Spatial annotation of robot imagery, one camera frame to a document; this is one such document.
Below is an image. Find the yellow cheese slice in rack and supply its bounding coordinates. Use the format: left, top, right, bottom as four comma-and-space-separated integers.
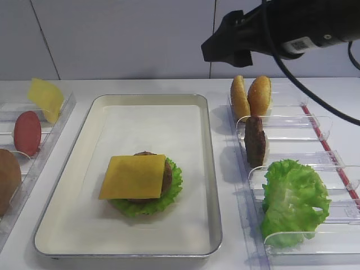
27, 78, 64, 124

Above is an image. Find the sesame bun top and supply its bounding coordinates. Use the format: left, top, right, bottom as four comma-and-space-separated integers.
230, 75, 251, 122

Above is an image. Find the right bun half in rack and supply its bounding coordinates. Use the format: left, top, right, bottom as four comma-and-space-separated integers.
247, 75, 272, 116

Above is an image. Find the cream metal tray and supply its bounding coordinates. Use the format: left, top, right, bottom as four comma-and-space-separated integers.
34, 94, 222, 258

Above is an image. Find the green lettuce on burger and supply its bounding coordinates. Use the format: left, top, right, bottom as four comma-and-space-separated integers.
109, 157, 183, 218

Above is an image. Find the black cable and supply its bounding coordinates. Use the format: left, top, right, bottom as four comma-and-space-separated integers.
260, 0, 360, 127

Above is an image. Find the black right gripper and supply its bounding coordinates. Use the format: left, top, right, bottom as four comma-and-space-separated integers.
201, 10, 270, 68

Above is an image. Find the brown patty on burger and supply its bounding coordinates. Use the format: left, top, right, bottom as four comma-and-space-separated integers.
127, 160, 173, 204

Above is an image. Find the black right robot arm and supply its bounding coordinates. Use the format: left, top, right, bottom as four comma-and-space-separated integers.
201, 1, 359, 68

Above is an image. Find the green lettuce leaf in rack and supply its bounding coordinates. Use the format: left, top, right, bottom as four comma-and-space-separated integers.
260, 159, 331, 248

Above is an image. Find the clear acrylic right rack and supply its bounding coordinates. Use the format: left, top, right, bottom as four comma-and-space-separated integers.
227, 84, 359, 269

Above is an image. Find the white paper tray liner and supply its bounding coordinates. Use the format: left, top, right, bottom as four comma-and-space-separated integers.
71, 105, 213, 231

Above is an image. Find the red tomato slice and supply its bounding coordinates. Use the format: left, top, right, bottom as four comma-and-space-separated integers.
13, 111, 42, 156

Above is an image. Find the brown patty in rack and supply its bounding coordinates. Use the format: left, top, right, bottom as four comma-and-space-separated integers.
244, 116, 266, 168

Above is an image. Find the clear acrylic left rack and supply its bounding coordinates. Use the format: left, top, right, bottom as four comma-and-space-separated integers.
1, 93, 76, 242

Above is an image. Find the clear acrylic rack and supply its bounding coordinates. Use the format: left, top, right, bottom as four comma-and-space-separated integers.
1, 93, 76, 242
227, 84, 359, 269

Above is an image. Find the orange cheese slice on burger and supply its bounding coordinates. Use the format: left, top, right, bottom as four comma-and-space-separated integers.
98, 155, 166, 200

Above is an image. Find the orange-brown bun slice in rack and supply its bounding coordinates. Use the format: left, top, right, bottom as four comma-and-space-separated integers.
1, 149, 21, 216

